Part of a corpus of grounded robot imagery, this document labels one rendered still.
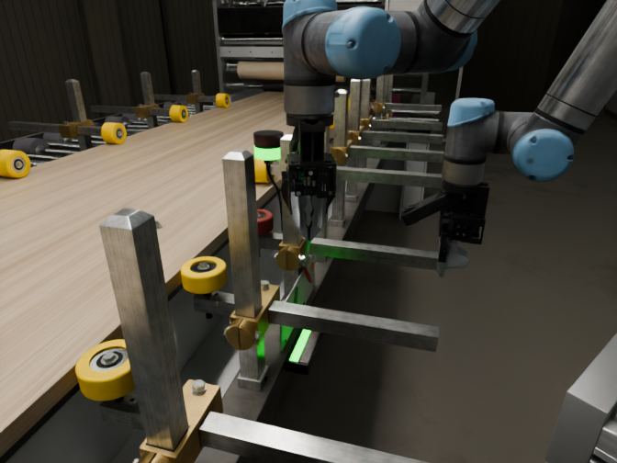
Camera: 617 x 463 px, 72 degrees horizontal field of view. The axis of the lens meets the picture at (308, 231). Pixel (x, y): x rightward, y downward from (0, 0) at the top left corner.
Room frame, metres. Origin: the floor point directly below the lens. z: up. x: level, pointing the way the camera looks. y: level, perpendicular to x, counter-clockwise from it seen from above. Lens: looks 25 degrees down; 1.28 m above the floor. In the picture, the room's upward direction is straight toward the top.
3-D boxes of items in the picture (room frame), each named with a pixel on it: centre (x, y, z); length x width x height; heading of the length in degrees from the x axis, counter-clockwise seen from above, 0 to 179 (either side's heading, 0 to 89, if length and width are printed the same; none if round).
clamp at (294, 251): (0.87, 0.03, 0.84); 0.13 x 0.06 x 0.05; 164
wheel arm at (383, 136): (1.59, -0.24, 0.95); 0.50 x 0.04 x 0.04; 74
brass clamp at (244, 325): (0.63, 0.10, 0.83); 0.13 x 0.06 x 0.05; 164
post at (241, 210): (0.61, 0.10, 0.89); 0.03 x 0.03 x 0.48; 74
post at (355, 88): (1.57, -0.17, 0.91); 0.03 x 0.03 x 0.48; 74
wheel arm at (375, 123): (1.81, -0.37, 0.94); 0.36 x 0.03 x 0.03; 74
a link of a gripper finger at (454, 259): (0.78, -0.30, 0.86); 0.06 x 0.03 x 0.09; 74
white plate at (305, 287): (0.81, 0.02, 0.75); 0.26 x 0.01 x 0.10; 164
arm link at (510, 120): (0.75, -0.39, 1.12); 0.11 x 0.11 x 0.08; 72
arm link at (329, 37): (0.57, -0.07, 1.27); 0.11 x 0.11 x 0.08; 28
